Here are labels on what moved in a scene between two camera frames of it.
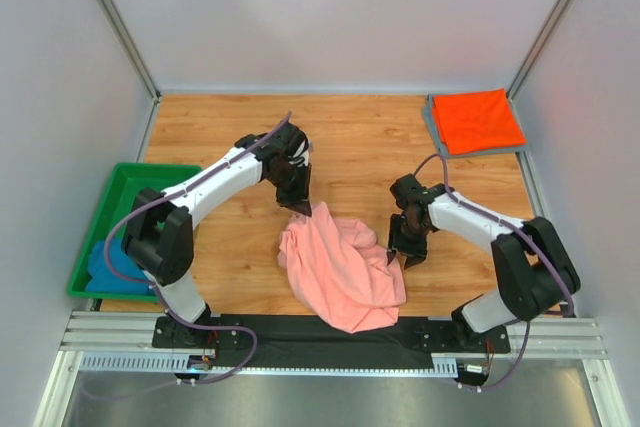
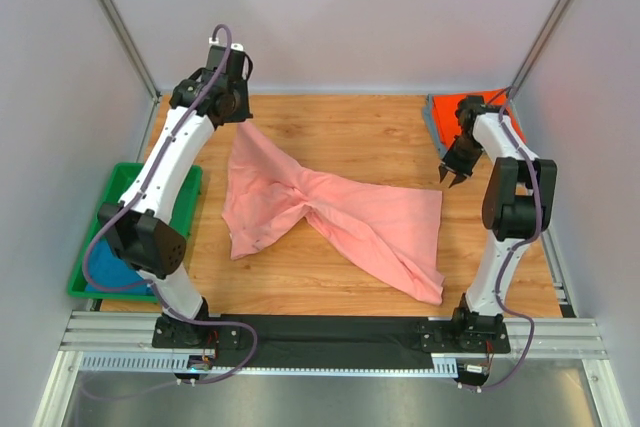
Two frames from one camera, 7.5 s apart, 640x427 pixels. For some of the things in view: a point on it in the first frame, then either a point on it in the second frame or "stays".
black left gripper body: [293, 198] -> [240, 110]
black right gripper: [409, 248] -> [458, 165]
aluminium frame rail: [133, 331] stays
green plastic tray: [123, 183] stays
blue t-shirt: [104, 280] stays
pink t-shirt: [340, 272] -> [397, 228]
